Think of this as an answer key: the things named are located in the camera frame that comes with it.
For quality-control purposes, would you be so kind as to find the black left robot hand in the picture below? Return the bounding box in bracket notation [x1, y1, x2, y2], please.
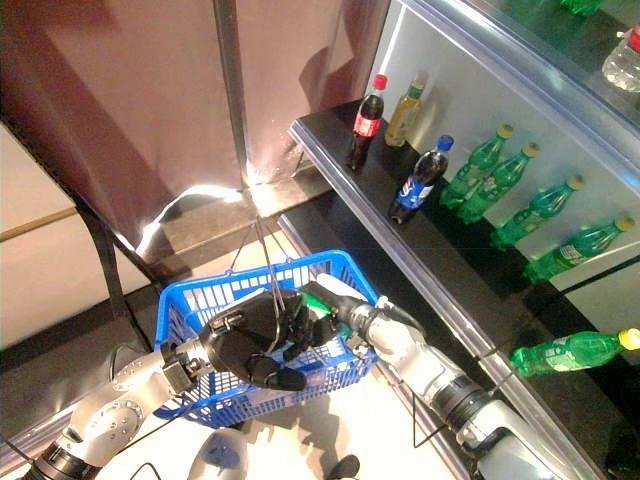
[199, 288, 314, 392]

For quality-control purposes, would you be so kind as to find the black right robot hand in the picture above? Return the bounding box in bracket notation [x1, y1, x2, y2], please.
[285, 282, 376, 361]

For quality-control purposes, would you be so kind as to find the blue plastic shopping basket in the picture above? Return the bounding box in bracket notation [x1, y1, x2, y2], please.
[153, 217, 381, 430]

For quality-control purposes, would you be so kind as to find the silver left robot leg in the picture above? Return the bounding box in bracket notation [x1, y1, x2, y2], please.
[187, 427, 251, 480]

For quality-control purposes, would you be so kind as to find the cola bottle blue label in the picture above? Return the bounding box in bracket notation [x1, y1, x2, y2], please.
[388, 134, 455, 226]

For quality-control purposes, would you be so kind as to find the cola bottle red cap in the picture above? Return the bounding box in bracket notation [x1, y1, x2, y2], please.
[345, 73, 390, 172]

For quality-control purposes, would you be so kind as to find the small yellow tea bottle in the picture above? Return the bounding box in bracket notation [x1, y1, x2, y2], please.
[383, 72, 430, 149]

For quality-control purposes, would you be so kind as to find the white black shelving unit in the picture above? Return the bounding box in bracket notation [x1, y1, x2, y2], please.
[0, 119, 156, 351]

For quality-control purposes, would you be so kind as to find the water bottle red label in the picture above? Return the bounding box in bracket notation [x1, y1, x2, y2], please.
[601, 24, 640, 94]

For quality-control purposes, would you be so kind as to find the green plastic bottle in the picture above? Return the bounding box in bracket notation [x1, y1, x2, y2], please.
[558, 0, 605, 16]

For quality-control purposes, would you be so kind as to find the thin black cable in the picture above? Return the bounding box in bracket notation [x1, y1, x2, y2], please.
[411, 349, 519, 450]

